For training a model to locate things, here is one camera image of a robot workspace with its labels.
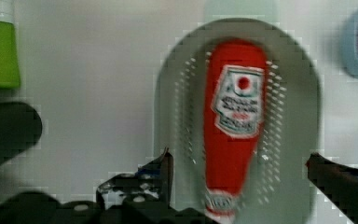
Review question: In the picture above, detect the red ketchup bottle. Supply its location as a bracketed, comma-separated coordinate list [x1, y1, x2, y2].
[203, 39, 269, 224]

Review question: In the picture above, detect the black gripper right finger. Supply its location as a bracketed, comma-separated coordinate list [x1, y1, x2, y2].
[306, 153, 358, 224]

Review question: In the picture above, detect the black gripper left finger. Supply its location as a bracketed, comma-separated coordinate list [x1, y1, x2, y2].
[96, 147, 173, 210]

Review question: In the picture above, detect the black cylinder upper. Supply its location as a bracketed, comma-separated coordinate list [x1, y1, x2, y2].
[0, 102, 43, 165]

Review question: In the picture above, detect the green oval strainer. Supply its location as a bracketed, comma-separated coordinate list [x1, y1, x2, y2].
[154, 19, 320, 224]

